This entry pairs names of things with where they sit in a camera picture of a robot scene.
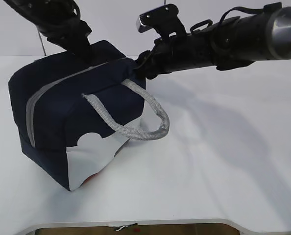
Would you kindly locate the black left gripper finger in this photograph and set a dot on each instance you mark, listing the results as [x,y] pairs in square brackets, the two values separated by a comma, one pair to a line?
[80,47]

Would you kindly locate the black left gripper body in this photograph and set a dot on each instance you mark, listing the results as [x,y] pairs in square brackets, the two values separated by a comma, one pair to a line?
[60,20]

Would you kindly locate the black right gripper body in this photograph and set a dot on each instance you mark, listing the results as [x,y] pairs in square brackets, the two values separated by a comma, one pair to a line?
[157,61]

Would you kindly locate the navy blue lunch bag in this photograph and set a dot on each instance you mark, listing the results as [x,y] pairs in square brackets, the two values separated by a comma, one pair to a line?
[73,118]

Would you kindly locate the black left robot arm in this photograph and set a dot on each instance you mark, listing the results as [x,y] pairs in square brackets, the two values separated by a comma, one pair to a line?
[27,9]

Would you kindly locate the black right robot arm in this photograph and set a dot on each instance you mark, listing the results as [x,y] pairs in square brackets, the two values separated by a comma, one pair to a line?
[236,42]

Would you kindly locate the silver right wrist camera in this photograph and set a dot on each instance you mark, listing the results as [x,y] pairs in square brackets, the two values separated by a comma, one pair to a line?
[164,20]

